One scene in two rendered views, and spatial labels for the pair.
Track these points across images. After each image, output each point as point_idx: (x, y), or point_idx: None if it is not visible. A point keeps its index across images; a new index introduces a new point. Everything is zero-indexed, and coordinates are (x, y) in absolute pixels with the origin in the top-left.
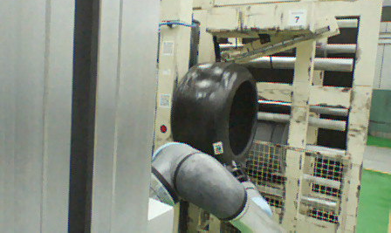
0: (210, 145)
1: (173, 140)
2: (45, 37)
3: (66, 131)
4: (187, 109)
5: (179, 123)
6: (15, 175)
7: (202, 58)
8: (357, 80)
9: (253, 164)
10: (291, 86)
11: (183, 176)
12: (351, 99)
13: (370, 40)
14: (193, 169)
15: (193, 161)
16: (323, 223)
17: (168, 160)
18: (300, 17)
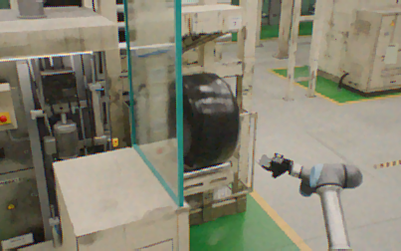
0: (235, 148)
1: (199, 157)
2: None
3: None
4: (218, 130)
5: (212, 143)
6: None
7: (110, 56)
8: (246, 54)
9: None
10: (202, 68)
11: (352, 179)
12: (243, 68)
13: (252, 23)
14: (355, 173)
15: (351, 170)
16: (228, 160)
17: (334, 175)
18: (237, 22)
